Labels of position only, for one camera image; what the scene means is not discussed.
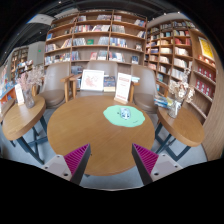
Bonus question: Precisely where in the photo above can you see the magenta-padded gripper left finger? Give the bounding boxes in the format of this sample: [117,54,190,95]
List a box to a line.
[40,143,92,186]

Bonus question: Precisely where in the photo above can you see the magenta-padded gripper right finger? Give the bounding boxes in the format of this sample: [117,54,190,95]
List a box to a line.
[131,143,185,186]

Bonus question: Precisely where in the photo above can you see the green mouse pad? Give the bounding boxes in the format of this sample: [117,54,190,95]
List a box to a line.
[102,104,146,128]

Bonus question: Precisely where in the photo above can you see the round wooden side table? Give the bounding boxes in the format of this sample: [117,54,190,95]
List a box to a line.
[1,95,49,166]
[153,105,206,163]

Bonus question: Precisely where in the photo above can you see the glass vase with dried flowers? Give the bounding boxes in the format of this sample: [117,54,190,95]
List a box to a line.
[16,64,46,109]
[166,68,196,119]

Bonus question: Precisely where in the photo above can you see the beige wooden armchair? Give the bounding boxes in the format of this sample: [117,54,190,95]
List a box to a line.
[129,63,171,114]
[33,61,75,109]
[69,59,139,99]

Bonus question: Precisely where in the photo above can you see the pile of colourful magazines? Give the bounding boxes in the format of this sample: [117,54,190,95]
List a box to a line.
[153,94,174,109]

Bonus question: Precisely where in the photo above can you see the white and red sign stand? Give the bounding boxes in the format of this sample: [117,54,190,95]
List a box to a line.
[113,72,133,105]

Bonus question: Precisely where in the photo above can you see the white framed flower picture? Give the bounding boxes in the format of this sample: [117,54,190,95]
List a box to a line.
[79,69,106,93]

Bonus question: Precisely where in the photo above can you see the dark cover book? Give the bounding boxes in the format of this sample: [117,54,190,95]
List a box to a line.
[103,75,117,93]

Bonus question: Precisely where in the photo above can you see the small white card stand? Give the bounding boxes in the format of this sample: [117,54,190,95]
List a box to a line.
[13,83,26,107]

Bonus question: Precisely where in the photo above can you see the small distant bookshelf unit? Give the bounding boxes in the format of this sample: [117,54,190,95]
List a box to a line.
[9,46,34,79]

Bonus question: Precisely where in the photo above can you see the curved wooden bookshelf unit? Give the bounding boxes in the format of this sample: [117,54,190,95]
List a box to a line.
[144,18,224,128]

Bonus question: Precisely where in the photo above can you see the wide wooden bookshelf unit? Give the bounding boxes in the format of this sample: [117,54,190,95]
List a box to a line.
[43,9,149,68]

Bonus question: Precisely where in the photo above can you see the white hanging ceiling sign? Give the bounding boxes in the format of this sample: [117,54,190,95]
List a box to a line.
[28,13,56,26]

